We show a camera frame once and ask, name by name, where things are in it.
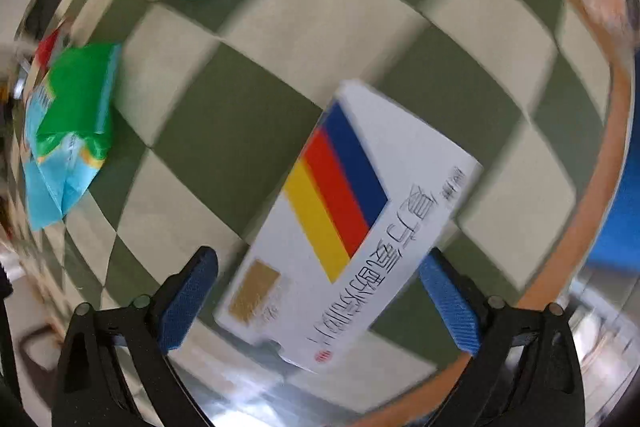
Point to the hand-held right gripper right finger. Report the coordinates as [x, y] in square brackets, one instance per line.
[450, 302]

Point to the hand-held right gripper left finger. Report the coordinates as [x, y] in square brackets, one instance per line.
[187, 302]

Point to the white box with coloured stripes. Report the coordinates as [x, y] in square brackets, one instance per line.
[415, 167]

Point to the green and blue snack packet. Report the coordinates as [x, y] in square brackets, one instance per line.
[80, 102]

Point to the green white checkered mat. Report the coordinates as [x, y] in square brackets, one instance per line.
[450, 72]

